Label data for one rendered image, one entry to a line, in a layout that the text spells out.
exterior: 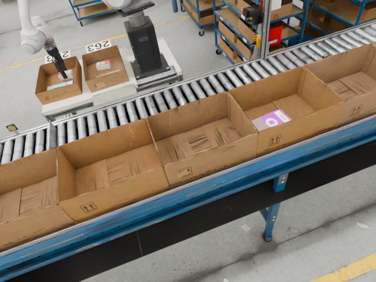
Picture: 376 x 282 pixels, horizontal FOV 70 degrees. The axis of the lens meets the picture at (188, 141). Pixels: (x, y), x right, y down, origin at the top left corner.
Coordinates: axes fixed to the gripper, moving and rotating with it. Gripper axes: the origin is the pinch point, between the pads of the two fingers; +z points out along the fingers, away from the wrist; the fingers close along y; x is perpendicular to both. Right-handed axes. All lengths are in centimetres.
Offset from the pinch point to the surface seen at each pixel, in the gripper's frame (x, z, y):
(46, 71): -16.1, 0.9, -9.1
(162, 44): 76, 5, -22
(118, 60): 39.9, 4.4, -9.7
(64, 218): 28, -15, 133
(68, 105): 5.4, 5.6, 34.1
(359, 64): 176, -13, 78
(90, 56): 19.7, -1.7, -12.4
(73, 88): 10.9, -1.4, 25.4
